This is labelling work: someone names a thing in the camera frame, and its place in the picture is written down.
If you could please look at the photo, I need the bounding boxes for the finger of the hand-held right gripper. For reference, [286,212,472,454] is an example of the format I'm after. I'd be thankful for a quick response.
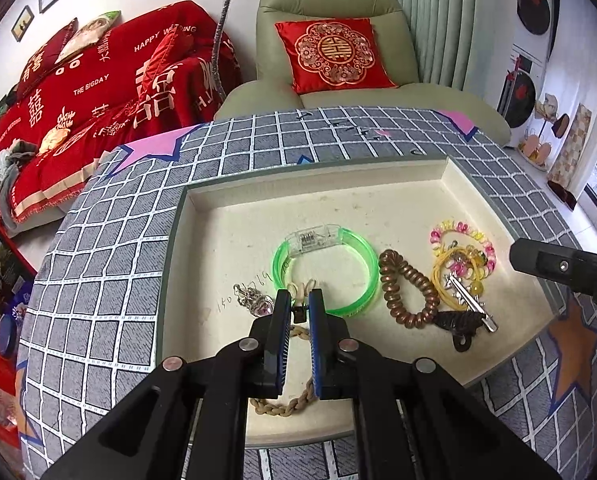
[509,237,597,308]

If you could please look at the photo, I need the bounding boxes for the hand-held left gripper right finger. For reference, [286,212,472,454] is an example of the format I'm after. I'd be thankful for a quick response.
[306,287,562,480]

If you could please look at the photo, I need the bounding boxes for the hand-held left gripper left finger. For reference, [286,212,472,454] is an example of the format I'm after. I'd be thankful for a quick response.
[41,287,294,480]

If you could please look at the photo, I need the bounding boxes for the silver heart pendant keychain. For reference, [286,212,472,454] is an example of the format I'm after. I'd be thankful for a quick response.
[233,282,274,318]

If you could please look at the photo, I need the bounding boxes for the beige braided rope bracelet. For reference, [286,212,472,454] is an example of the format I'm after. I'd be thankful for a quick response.
[248,282,315,417]

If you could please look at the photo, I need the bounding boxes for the green transparent bangle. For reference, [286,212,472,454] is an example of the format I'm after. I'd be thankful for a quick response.
[271,222,379,317]

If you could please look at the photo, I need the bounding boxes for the silver metal hair clip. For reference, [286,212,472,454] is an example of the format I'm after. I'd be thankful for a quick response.
[443,272,499,333]

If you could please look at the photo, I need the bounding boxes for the black hair clip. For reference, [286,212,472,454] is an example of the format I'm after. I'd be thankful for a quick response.
[431,310,482,352]

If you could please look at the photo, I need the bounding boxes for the yellow elastic hair ties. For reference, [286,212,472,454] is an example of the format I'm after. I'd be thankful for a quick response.
[431,245,492,311]

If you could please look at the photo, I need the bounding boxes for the green tray with beige lining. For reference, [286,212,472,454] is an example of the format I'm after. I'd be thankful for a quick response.
[159,156,574,448]

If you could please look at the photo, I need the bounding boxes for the checked folding board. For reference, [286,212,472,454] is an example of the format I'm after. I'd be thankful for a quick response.
[546,104,593,196]

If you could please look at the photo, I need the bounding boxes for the cream decorative flowers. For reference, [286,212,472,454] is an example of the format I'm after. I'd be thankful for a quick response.
[533,92,562,121]

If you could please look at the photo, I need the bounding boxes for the white front-load washing machine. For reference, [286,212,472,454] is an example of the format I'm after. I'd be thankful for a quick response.
[496,45,547,131]

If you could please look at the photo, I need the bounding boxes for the red broom and dustpan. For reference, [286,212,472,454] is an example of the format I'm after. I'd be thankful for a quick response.
[499,57,522,116]

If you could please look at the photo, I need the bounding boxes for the grey checked tablecloth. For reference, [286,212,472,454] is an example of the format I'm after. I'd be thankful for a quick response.
[16,105,597,480]

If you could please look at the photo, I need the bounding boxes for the white tumble dryer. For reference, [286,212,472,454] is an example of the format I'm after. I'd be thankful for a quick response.
[513,0,559,48]

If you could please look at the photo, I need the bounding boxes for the pale green pleated curtain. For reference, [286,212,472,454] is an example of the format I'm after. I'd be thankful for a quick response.
[386,0,517,93]

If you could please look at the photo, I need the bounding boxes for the dark printed box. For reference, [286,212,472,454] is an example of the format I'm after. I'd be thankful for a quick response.
[0,232,36,311]

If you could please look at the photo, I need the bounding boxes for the red embroidered square cushion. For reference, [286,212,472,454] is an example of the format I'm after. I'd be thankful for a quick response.
[274,17,398,95]

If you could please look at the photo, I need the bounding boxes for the red blanket sofa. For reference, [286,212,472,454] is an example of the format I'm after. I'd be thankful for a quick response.
[0,1,244,241]

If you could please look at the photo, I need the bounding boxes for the grey knitted cloth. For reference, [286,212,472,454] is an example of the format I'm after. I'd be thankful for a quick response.
[0,142,34,221]

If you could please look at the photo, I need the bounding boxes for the face print pillow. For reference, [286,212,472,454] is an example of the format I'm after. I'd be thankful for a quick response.
[53,10,122,66]

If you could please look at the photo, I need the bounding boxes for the red pillow with white characters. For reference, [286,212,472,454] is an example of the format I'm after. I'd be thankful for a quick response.
[16,17,79,101]

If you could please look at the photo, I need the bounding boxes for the brown spiral hair tie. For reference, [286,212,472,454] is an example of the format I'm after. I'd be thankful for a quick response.
[379,249,440,328]

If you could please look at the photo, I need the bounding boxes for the wire slipper rack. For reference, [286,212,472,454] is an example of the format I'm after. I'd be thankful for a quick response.
[519,130,554,171]

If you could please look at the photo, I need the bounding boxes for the pink yellow beaded bracelet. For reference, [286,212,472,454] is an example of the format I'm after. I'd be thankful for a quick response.
[430,219,497,281]

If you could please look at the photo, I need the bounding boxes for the hanging braided grey cable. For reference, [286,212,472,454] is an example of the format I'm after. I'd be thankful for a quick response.
[213,0,243,103]

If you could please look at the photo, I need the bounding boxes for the small framed wall picture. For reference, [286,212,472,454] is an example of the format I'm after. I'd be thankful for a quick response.
[11,5,34,42]

